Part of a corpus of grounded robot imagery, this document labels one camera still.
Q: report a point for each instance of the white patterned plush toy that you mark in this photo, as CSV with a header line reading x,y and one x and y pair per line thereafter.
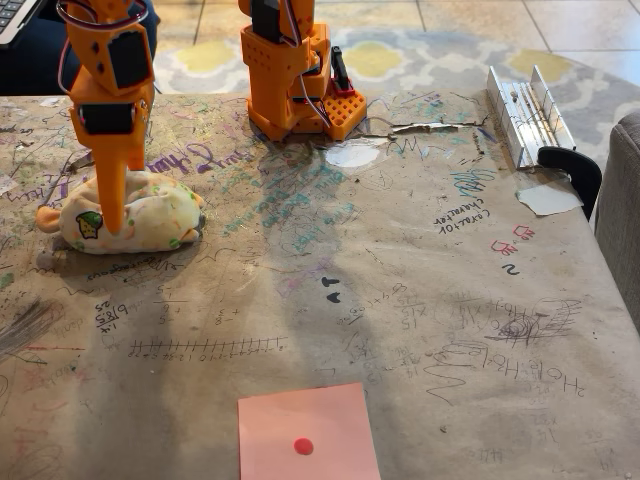
x,y
155,215

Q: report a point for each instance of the small red round object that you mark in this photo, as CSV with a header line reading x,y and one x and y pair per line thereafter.
x,y
303,446

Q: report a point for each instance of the person's legs in blue jeans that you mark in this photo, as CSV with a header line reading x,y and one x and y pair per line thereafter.
x,y
30,70

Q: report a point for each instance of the silver laptop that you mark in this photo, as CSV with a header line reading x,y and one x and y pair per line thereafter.
x,y
15,17

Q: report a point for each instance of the black red base clamp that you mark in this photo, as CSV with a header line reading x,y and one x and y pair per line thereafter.
x,y
340,70

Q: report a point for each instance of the pink sticky note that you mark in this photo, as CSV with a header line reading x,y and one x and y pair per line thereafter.
x,y
310,415

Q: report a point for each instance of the grey yellow patterned rug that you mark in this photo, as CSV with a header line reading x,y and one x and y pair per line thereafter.
x,y
450,65

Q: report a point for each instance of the brown scribbled paper table cover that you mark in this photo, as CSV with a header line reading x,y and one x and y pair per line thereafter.
x,y
450,260

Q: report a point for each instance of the aluminium channel profile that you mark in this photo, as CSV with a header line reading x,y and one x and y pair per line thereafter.
x,y
530,120

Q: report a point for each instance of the grey fabric sofa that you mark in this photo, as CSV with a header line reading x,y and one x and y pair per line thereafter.
x,y
620,210

